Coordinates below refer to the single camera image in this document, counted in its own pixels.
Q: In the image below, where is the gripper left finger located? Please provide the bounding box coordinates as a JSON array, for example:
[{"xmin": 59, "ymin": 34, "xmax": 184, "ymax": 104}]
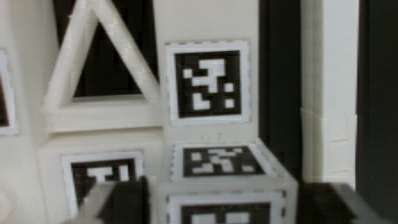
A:
[{"xmin": 63, "ymin": 177, "xmax": 152, "ymax": 224}]

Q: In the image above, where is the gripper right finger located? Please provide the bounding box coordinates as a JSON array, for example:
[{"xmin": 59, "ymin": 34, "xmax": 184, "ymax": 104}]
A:
[{"xmin": 296, "ymin": 181, "xmax": 381, "ymax": 224}]

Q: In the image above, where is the white cube nut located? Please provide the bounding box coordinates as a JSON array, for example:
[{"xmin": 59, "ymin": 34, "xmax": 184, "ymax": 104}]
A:
[{"xmin": 152, "ymin": 142, "xmax": 299, "ymax": 224}]

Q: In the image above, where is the white chair back frame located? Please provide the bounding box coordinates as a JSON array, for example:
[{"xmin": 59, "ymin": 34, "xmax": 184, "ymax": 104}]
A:
[{"xmin": 0, "ymin": 0, "xmax": 260, "ymax": 224}]

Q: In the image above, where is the white chair seat block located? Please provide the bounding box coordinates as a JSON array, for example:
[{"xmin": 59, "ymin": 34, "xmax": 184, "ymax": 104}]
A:
[{"xmin": 40, "ymin": 128, "xmax": 164, "ymax": 224}]

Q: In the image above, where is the white U-shaped border fence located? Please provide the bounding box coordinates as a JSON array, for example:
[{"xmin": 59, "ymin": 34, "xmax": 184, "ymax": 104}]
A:
[{"xmin": 301, "ymin": 0, "xmax": 362, "ymax": 184}]

